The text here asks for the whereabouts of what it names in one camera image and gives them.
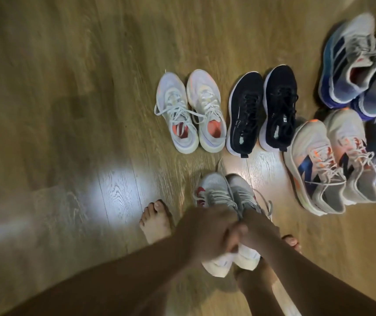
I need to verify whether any person's left foot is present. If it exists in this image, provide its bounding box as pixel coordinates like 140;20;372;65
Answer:
139;199;173;246

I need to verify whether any white sneaker with pink insole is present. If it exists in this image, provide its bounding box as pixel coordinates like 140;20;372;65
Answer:
154;72;199;154
186;68;227;153

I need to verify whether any grey sneaker with red mark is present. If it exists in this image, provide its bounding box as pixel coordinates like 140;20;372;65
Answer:
193;172;238;279

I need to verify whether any person's foot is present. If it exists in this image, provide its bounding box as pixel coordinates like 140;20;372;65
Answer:
234;234;302;316
139;199;173;246

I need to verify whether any black sneaker with white sole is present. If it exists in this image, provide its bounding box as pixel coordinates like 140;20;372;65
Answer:
225;71;265;158
259;64;299;153

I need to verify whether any person's left hand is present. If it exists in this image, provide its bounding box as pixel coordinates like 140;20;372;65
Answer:
176;205;248;263

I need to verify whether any white sneaker with orange-blue print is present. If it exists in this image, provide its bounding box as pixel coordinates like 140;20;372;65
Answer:
323;108;376;206
283;120;347;216

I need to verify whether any person's left forearm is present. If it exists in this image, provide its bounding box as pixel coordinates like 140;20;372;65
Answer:
2;238;195;316

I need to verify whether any person's right forearm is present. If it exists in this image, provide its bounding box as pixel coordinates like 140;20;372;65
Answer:
260;242;376;316

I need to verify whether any person's right hand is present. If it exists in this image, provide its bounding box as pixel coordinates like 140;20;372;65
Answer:
240;210;281;258

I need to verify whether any person's right foot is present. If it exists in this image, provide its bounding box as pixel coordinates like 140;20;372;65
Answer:
234;234;302;316

